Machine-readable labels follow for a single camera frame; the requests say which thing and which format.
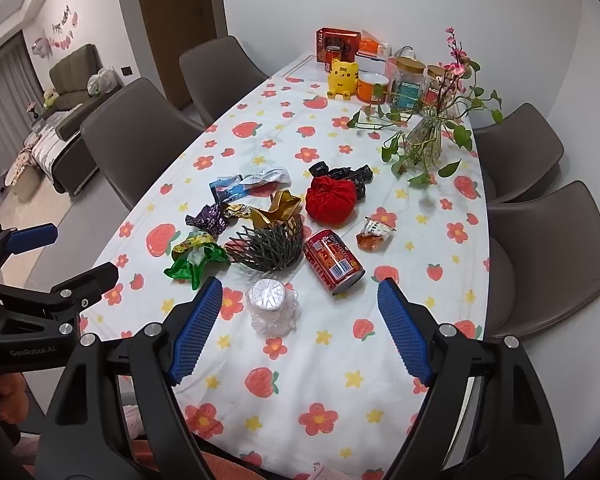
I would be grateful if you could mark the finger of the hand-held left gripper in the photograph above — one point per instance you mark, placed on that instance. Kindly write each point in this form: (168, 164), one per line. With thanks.
(97, 277)
(30, 239)

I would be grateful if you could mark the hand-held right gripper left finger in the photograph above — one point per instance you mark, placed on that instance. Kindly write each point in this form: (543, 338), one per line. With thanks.
(195, 330)

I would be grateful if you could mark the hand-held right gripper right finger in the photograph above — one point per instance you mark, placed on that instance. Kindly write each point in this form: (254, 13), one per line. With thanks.
(405, 330)

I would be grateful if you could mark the green foil wrapper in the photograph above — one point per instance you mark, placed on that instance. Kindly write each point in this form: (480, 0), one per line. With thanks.
(190, 270)

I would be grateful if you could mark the clear plastic cup foil lid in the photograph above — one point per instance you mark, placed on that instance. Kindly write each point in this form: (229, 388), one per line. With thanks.
(270, 305)

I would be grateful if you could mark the yellow green snack wrapper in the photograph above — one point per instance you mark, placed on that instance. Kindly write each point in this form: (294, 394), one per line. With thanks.
(192, 244)

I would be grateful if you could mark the orange snack packet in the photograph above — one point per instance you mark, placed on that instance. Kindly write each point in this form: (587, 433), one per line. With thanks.
(375, 234)

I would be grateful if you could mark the red drink can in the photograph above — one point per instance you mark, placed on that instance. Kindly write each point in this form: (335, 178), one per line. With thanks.
(332, 59)
(332, 260)

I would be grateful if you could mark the grey mesh fruit net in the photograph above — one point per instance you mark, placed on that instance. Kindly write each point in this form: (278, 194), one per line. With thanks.
(267, 247)

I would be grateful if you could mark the purple foil wrapper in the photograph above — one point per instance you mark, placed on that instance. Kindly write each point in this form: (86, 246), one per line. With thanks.
(207, 219)

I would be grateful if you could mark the small gold candy wrapper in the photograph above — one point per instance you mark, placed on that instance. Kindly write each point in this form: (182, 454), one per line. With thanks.
(236, 211)

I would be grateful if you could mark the blue white wrapper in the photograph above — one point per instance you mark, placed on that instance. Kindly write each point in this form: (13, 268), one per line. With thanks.
(227, 189)

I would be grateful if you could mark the large gold foil wrapper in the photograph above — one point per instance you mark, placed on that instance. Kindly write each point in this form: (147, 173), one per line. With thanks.
(280, 207)

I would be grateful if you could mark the red cloth pouch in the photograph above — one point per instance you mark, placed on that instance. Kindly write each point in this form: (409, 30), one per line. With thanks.
(330, 200)

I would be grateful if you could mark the black foil wrapper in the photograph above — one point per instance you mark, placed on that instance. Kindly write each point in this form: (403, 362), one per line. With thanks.
(352, 180)

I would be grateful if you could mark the clear white wrapper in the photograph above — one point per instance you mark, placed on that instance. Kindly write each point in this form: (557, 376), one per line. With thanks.
(267, 176)

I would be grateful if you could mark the beige round pouf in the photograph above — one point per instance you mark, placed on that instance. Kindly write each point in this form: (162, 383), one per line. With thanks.
(25, 182)

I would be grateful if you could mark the striped blanket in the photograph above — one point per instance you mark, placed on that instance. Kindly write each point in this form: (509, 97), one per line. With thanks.
(50, 145)

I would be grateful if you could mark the strawberry flower print tablecloth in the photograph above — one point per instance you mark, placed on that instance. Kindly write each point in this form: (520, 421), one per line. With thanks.
(290, 360)

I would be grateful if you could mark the grey curtain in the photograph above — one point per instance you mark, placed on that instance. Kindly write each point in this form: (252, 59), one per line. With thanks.
(0, 110)

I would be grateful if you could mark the white plastic bag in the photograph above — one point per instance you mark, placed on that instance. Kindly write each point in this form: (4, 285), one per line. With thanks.
(102, 82)

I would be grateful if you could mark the grey green sofa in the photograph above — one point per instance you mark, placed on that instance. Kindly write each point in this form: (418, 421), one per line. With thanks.
(72, 67)

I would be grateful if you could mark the glass vase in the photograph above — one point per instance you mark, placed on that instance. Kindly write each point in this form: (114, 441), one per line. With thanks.
(425, 140)

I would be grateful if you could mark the green pothos plant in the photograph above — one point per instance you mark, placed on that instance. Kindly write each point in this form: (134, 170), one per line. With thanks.
(462, 135)

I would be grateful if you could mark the glass jar blue label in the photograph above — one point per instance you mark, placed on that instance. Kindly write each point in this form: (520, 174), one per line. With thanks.
(407, 87)

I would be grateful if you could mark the orange round tin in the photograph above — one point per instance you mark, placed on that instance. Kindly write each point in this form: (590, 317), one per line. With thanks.
(370, 90)

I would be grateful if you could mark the glass jar red label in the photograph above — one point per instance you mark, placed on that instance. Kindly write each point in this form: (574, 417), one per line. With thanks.
(436, 85)

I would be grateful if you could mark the pink translucent container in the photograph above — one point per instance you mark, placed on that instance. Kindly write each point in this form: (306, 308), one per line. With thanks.
(391, 75)

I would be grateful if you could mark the yellow bear figure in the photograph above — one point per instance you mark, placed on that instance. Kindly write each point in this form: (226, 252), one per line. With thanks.
(343, 77)

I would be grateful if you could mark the pink flower branch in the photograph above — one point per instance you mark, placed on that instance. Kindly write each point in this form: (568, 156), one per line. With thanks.
(452, 67)

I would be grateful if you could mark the white box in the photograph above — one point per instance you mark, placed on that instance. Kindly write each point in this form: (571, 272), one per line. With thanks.
(372, 64)

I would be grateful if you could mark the brown wooden door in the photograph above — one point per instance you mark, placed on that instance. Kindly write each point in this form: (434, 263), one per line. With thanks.
(180, 10)

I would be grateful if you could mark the orange tissue box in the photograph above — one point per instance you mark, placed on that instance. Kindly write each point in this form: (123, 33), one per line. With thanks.
(372, 45)

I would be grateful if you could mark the red printed box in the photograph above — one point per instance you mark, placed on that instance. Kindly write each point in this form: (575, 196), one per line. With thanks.
(344, 39)

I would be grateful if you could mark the pink party wall banner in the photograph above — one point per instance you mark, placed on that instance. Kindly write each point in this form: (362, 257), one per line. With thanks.
(65, 30)

